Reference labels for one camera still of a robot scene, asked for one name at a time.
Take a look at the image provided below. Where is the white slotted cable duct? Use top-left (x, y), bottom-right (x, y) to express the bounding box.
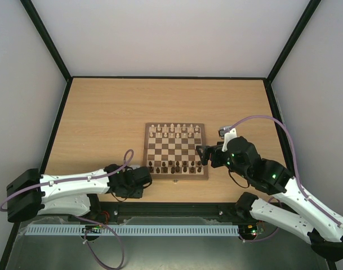
top-left (25, 224), bottom-right (239, 237)

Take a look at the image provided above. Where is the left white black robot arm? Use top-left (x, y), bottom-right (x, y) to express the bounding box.
top-left (6, 164), bottom-right (152, 223)

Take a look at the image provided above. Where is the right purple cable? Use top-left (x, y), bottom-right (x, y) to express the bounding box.
top-left (227, 115), bottom-right (343, 243)

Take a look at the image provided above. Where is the wooden chess board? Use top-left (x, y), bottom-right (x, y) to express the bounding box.
top-left (143, 122), bottom-right (208, 181)

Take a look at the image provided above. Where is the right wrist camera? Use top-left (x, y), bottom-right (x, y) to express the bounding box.
top-left (219, 126), bottom-right (237, 152)

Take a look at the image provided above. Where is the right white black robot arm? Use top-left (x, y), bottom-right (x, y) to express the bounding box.
top-left (196, 137), bottom-right (343, 262)

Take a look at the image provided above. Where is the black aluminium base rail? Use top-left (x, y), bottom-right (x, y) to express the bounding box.
top-left (19, 201), bottom-right (318, 223)

